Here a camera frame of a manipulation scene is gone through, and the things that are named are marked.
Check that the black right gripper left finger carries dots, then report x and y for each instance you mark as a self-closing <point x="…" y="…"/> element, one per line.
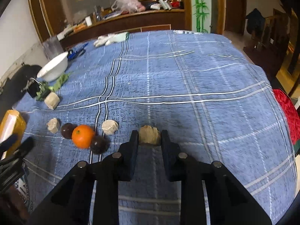
<point x="89" y="193"/>

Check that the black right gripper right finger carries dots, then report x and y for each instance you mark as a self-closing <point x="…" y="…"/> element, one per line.
<point x="210" y="193"/>

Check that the orange mandarin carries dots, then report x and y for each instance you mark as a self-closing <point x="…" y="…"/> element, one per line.
<point x="82" y="136"/>

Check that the small beige foam chunk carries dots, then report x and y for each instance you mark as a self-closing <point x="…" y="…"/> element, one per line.
<point x="109" y="127"/>

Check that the large beige foam chunk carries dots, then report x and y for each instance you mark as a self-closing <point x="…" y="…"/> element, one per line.
<point x="149" y="135"/>

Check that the yellow cardboard box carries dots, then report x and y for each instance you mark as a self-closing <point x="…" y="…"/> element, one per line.
<point x="12" y="123"/>

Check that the round blue logo sticker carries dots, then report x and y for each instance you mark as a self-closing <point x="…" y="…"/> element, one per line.
<point x="22" y="186"/>

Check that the dark plum left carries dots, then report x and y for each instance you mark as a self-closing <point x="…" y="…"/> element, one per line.
<point x="67" y="130"/>

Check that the dark plum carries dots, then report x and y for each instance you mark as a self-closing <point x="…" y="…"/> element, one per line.
<point x="99" y="145"/>
<point x="67" y="130"/>

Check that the beige foam cube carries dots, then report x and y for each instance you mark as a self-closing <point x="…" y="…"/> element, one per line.
<point x="52" y="100"/>

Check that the black binder clip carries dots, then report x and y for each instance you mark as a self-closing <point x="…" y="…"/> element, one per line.
<point x="32" y="87"/>

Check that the dark plum right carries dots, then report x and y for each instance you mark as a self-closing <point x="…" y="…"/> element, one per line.
<point x="99" y="145"/>

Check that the green artificial leaves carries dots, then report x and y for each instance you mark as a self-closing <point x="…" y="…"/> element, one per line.
<point x="45" y="89"/>

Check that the white bowl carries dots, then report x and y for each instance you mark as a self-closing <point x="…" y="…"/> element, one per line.
<point x="53" y="69"/>

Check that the blue plaid tablecloth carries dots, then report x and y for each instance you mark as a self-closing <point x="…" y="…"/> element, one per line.
<point x="199" y="87"/>

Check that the red quilted cushion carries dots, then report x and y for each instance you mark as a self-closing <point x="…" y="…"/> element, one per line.
<point x="291" y="115"/>

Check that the clear plastic jug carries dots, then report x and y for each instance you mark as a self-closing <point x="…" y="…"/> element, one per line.
<point x="52" y="47"/>

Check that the blue scissors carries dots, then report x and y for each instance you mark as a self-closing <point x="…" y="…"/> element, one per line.
<point x="73" y="54"/>

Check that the white work gloves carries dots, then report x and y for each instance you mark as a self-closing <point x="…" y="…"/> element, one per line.
<point x="111" y="38"/>

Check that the white paper cup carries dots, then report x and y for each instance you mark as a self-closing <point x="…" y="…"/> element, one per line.
<point x="88" y="21"/>

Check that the wooden counter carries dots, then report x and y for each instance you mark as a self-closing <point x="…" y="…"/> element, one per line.
<point x="138" y="22"/>

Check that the dark jacket on chair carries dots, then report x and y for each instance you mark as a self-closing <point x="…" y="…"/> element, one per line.
<point x="255" y="22"/>

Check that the pink plastic bag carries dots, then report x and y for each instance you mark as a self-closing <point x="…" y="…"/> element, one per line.
<point x="130" y="6"/>

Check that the bamboo painted pillar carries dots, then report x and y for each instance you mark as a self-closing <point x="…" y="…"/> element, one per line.
<point x="201" y="12"/>

